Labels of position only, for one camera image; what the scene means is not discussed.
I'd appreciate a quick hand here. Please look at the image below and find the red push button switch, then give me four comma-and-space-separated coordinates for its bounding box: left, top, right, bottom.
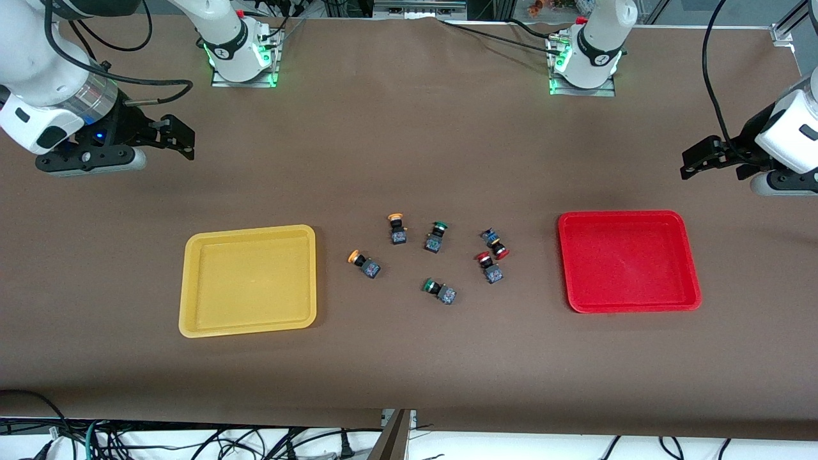
480, 228, 511, 261
475, 251, 504, 284

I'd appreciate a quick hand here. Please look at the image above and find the red plastic tray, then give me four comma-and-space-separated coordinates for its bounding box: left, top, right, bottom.
558, 210, 702, 314

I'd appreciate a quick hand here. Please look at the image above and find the aluminium corner profile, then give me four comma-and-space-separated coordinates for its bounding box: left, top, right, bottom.
770, 0, 818, 47

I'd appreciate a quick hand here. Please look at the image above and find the yellow plastic tray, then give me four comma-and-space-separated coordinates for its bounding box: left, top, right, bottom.
178, 224, 318, 338

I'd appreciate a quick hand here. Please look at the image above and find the brown table cover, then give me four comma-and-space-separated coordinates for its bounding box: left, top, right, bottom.
0, 13, 818, 441

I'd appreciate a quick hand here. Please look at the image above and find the aluminium profile beam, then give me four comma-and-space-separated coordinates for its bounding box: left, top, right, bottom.
367, 409, 417, 460

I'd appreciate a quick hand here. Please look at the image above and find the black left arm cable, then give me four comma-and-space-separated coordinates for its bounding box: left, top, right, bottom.
702, 0, 756, 162

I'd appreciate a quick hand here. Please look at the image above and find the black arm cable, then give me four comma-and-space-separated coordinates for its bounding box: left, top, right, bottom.
702, 0, 756, 162
43, 0, 194, 107

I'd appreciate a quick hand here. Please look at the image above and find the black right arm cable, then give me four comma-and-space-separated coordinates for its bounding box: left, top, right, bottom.
43, 0, 194, 107

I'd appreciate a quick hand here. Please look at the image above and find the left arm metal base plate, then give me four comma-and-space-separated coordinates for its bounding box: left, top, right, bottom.
547, 32, 618, 98

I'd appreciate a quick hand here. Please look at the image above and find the black cable across table edge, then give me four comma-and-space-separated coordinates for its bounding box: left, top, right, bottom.
437, 18, 566, 57

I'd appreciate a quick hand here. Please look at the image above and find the aluminium frame rail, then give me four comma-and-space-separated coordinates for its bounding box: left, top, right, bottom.
373, 0, 468, 21

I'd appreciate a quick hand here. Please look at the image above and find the green push button switch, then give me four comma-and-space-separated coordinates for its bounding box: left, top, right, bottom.
422, 220, 449, 254
422, 278, 458, 305

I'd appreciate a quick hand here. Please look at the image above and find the black looping floor cable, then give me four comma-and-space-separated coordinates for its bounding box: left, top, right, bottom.
0, 388, 71, 443

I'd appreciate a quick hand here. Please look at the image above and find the green floor cable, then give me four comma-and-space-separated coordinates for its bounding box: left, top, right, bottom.
84, 418, 105, 460

